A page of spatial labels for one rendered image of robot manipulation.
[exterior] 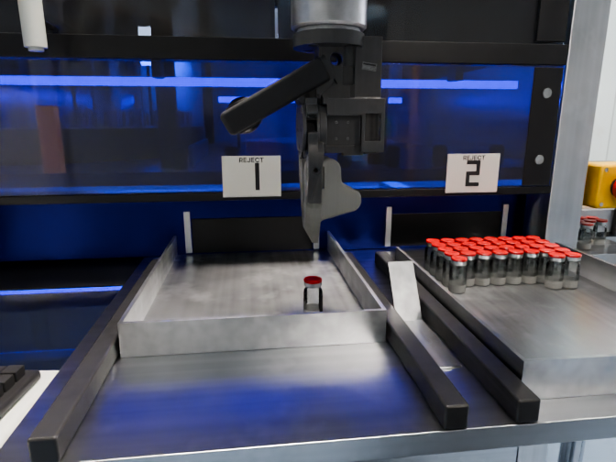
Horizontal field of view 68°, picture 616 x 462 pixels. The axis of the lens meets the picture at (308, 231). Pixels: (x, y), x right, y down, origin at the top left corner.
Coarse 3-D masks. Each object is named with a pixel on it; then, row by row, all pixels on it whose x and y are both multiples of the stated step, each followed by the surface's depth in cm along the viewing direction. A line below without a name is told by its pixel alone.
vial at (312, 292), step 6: (306, 288) 51; (312, 288) 51; (318, 288) 51; (306, 294) 51; (312, 294) 51; (318, 294) 51; (306, 300) 51; (312, 300) 51; (318, 300) 51; (306, 306) 51; (312, 306) 51; (318, 306) 51; (306, 312) 52; (312, 312) 51
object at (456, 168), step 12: (456, 156) 70; (468, 156) 71; (480, 156) 71; (492, 156) 71; (456, 168) 71; (468, 168) 71; (480, 168) 71; (492, 168) 72; (456, 180) 71; (480, 180) 72; (492, 180) 72
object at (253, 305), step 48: (144, 288) 53; (192, 288) 61; (240, 288) 61; (288, 288) 61; (336, 288) 61; (144, 336) 44; (192, 336) 44; (240, 336) 45; (288, 336) 46; (336, 336) 46; (384, 336) 47
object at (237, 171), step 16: (224, 160) 66; (240, 160) 66; (256, 160) 67; (272, 160) 67; (224, 176) 67; (240, 176) 67; (272, 176) 68; (224, 192) 67; (240, 192) 68; (256, 192) 68; (272, 192) 68
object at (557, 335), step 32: (480, 288) 61; (512, 288) 61; (544, 288) 61; (576, 288) 61; (608, 288) 61; (480, 320) 44; (512, 320) 52; (544, 320) 52; (576, 320) 52; (608, 320) 52; (512, 352) 38; (544, 352) 45; (576, 352) 45; (608, 352) 45; (544, 384) 37; (576, 384) 37; (608, 384) 38
